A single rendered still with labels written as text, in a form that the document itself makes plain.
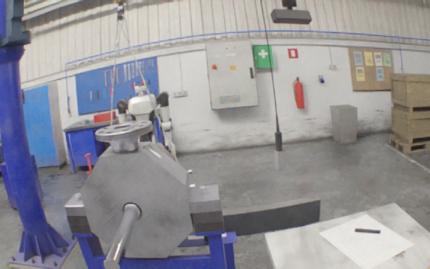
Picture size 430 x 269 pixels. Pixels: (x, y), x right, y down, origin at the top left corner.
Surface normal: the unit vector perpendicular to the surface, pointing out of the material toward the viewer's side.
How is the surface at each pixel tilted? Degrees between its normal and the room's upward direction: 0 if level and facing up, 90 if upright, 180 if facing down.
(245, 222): 90
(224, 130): 90
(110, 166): 90
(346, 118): 93
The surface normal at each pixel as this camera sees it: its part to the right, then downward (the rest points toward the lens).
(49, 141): 0.02, 0.22
